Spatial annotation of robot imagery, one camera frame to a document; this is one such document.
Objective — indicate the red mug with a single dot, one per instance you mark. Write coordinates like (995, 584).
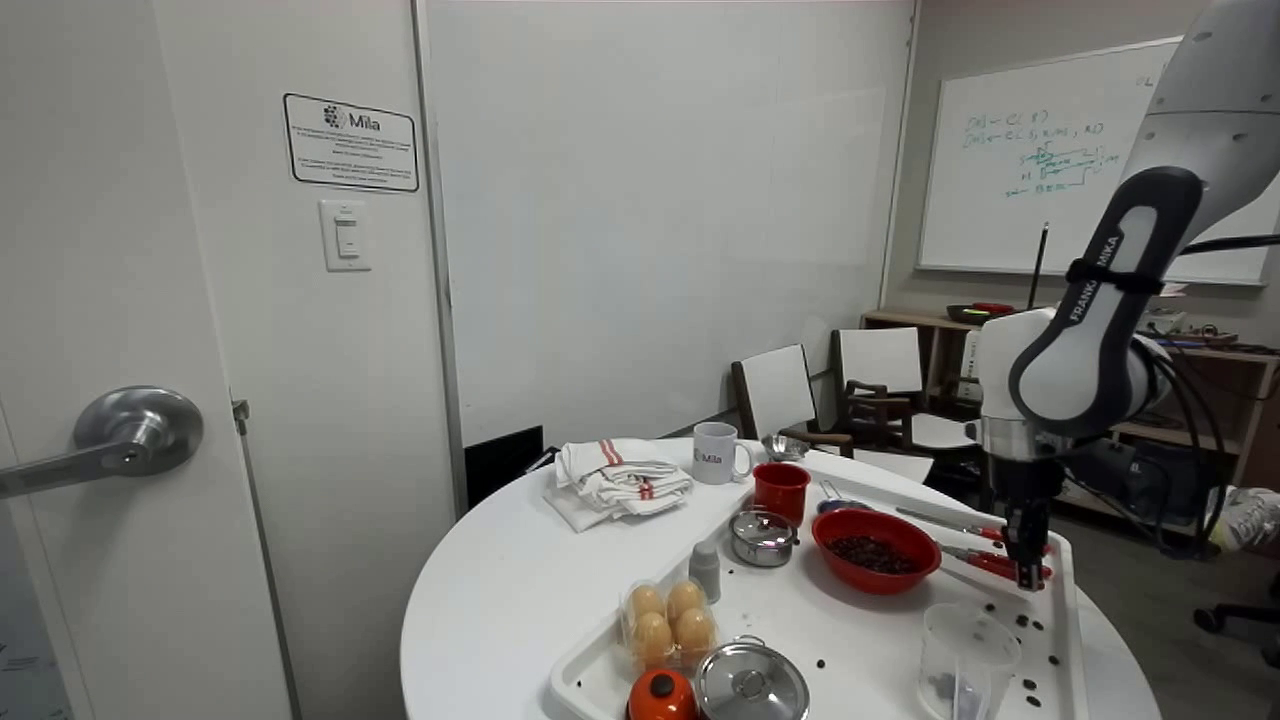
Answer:
(781, 490)

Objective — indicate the clear plastic cup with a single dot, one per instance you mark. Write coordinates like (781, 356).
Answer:
(967, 661)

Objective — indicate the wall whiteboard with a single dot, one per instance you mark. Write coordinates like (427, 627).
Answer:
(1027, 159)

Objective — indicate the orange round lid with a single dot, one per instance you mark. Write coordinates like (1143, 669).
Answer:
(661, 694)

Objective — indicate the wooden shelf unit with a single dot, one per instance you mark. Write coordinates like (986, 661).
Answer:
(1176, 461)

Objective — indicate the white red striped cloth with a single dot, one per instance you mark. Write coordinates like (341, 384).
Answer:
(615, 480)

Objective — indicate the silver door handle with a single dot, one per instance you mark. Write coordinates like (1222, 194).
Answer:
(136, 431)

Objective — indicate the bag of bread rolls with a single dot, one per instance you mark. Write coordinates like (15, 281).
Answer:
(668, 627)

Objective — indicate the steel bowl behind mug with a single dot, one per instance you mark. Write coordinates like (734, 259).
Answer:
(758, 539)

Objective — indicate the white plastic tray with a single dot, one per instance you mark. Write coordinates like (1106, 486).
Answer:
(857, 655)

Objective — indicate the black box against wall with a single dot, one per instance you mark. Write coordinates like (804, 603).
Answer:
(502, 458)

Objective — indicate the white light switch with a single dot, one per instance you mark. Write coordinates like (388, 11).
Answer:
(345, 242)

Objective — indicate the white grey mug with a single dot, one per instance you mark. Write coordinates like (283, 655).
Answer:
(718, 453)

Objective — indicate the white wall sign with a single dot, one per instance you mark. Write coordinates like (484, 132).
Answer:
(348, 145)

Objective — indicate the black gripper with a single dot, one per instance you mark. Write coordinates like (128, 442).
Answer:
(1031, 494)

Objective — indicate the small salt shaker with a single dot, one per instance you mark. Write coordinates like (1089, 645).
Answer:
(705, 569)

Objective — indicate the red bowl with beans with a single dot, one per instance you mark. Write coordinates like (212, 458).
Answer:
(872, 552)

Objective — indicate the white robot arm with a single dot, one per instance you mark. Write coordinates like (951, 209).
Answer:
(1052, 376)

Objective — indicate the steel pot with lid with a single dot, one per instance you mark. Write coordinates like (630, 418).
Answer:
(749, 682)

